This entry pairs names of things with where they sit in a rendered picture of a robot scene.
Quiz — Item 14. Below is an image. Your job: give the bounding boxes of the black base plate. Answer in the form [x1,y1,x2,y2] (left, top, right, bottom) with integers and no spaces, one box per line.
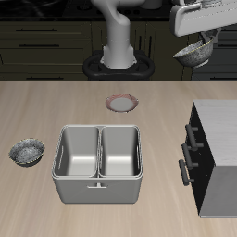
[81,49,156,78]

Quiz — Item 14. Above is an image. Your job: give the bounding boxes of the dark grey cabinet handle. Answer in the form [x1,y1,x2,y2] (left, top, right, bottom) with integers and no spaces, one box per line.
[181,143,200,169]
[178,158,195,187]
[184,123,205,151]

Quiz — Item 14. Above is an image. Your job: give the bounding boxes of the white two-bin basket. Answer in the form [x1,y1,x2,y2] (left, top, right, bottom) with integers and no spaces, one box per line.
[51,124,143,206]

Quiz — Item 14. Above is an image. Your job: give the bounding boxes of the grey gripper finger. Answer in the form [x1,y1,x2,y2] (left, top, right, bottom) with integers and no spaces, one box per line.
[212,28,222,44]
[198,31,207,44]

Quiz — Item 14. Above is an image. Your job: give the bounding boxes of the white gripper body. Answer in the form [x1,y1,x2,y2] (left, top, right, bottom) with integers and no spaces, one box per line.
[169,0,237,39]

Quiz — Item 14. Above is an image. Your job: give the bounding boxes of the white plate with pink rim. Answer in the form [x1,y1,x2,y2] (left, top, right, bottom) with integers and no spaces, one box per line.
[105,93,140,114]

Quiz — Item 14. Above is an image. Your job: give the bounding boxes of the dark kitchen cupboards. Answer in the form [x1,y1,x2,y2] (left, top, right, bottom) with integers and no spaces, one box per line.
[0,0,237,82]

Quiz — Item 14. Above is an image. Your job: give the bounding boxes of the dark cabinet with white top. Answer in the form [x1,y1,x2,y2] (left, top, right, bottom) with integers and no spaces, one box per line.
[178,99,237,218]

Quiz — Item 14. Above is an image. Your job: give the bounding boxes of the grey speckled bowl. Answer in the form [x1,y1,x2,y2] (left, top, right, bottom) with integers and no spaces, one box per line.
[8,138,46,168]
[172,38,215,69]

